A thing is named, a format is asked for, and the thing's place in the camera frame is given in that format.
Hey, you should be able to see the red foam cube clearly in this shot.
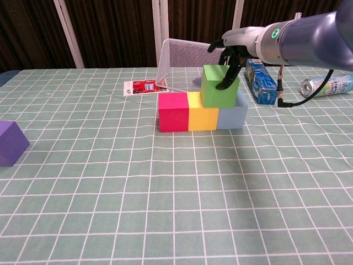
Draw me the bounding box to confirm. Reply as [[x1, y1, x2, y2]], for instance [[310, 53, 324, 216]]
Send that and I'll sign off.
[[158, 92, 190, 134]]

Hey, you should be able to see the yellow foam cube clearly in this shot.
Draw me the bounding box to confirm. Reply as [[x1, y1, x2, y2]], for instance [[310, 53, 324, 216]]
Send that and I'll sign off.
[[187, 91, 220, 131]]

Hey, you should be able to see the white wire mesh basket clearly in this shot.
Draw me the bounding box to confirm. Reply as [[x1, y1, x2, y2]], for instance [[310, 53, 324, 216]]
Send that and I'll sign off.
[[156, 38, 228, 93]]

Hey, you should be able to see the purple foam cube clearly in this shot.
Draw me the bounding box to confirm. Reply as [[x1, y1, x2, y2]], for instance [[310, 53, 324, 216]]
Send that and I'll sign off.
[[0, 120, 30, 167]]

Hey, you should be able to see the blue carton box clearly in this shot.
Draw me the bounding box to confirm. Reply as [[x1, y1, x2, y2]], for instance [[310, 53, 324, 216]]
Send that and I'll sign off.
[[245, 58, 279, 105]]

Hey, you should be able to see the light blue foam cube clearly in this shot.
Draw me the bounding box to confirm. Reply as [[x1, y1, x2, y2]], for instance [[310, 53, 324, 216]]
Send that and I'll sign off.
[[217, 90, 249, 130]]

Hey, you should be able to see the white frame post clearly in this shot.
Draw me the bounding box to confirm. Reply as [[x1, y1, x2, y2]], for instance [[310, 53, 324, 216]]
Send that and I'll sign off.
[[53, 0, 85, 69], [228, 0, 245, 31], [152, 0, 169, 68]]

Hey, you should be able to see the dark pleated curtain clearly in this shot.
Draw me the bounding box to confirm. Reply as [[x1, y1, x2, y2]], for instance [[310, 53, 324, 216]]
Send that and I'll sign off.
[[0, 0, 353, 73]]

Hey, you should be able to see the light blue beverage can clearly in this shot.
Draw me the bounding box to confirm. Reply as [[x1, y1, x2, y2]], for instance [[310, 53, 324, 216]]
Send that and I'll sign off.
[[299, 73, 353, 98]]

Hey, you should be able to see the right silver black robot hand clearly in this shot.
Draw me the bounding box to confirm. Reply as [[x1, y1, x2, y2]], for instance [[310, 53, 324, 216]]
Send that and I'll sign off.
[[207, 26, 265, 91]]

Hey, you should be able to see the green checked tablecloth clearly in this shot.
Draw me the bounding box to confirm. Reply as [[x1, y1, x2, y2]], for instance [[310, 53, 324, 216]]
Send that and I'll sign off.
[[0, 65, 353, 265]]

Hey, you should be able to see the green foam cube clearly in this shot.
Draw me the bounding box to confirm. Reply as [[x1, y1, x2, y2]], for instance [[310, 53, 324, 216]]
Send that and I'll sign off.
[[200, 64, 240, 108]]

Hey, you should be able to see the red printed card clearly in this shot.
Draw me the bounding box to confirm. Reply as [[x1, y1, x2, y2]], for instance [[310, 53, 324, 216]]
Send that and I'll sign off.
[[123, 78, 169, 97]]

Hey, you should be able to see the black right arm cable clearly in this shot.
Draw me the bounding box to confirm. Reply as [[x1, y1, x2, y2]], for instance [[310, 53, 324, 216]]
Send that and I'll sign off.
[[276, 65, 336, 108]]

